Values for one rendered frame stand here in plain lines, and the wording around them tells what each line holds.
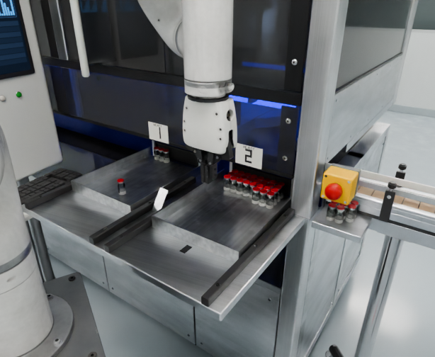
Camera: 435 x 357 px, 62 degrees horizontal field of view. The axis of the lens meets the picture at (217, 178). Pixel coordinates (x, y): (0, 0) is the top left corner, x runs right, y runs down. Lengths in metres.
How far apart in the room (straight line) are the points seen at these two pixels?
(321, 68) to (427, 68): 4.65
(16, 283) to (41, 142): 0.94
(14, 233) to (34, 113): 0.92
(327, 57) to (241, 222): 0.45
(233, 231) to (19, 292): 0.50
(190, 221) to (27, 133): 0.77
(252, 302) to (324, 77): 0.78
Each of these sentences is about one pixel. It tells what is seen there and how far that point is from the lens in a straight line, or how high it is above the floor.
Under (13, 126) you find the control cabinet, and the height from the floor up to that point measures 1.01.
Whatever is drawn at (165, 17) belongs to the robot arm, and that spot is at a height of 1.38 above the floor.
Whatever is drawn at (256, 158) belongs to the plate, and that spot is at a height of 1.02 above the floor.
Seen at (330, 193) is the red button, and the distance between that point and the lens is 0.90.
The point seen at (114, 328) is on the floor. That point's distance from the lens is 1.93.
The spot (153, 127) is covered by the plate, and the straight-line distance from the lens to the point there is 1.20.
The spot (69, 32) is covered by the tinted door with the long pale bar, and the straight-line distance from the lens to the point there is 1.45.
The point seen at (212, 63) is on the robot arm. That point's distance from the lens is 0.61.
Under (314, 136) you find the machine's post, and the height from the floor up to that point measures 1.11.
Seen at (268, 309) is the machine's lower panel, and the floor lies 0.50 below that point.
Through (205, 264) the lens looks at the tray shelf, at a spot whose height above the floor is 0.88.
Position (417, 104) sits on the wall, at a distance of 5.58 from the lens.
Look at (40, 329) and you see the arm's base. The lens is 0.74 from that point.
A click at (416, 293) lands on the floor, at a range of 2.28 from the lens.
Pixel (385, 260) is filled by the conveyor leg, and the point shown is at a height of 0.73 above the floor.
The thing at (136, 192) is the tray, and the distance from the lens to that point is 1.13.
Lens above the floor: 1.41
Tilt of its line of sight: 27 degrees down
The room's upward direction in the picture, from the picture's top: straight up
